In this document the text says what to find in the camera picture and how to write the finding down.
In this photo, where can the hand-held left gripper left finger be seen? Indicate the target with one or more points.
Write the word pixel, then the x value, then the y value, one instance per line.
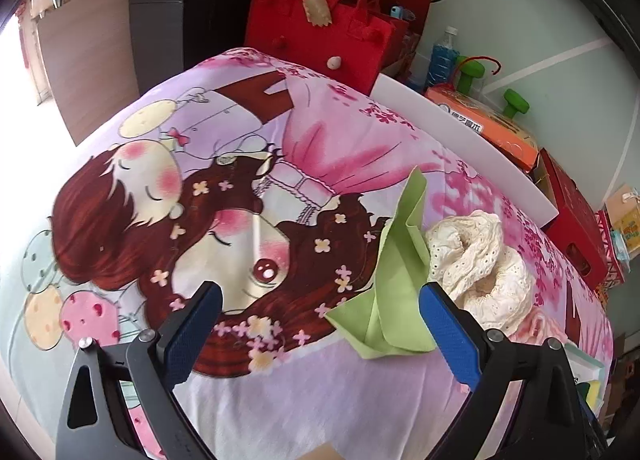
pixel 195 335

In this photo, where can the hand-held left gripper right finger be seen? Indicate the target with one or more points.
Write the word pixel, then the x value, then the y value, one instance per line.
pixel 450 335

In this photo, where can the green cloth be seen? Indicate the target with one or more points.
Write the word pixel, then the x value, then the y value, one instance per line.
pixel 395 290

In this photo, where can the cream lace cloth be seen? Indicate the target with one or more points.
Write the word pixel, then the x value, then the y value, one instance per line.
pixel 480 260

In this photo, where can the white box with teal rim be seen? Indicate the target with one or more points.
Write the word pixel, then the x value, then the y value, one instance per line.
pixel 587 365

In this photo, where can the yellow sponge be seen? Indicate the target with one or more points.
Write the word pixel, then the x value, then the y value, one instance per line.
pixel 594 390

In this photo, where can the printed cartoon blanket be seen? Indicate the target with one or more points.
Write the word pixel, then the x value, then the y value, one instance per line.
pixel 250 415

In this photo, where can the red cardboard box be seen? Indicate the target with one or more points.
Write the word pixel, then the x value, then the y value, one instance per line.
pixel 570 220

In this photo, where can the red and white patterned box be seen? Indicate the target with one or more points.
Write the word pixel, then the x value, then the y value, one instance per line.
pixel 607 265

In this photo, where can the teal packet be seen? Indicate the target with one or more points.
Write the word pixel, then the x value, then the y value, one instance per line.
pixel 619 247

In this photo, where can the white bed board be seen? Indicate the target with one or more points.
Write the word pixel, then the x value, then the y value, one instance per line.
pixel 450 140

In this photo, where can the small yellow carry box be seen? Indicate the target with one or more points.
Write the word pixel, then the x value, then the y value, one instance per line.
pixel 625 220

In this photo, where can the orange carton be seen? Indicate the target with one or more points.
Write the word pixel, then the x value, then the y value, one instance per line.
pixel 480 125

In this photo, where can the green dumbbell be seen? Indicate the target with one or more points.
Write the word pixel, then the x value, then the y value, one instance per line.
pixel 515 103
pixel 470 78

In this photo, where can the clear bottle with blue liquid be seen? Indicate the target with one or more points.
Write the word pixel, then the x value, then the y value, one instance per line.
pixel 441 60

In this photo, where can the brown wooden desk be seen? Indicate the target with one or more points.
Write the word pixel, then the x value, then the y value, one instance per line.
pixel 85 50

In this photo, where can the black cabinet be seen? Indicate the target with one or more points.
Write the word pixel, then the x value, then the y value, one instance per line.
pixel 210 15

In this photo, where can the small blue item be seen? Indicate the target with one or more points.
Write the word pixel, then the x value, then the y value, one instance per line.
pixel 398 12

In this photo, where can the red felt handbag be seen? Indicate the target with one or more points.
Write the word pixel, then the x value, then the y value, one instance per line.
pixel 290 20

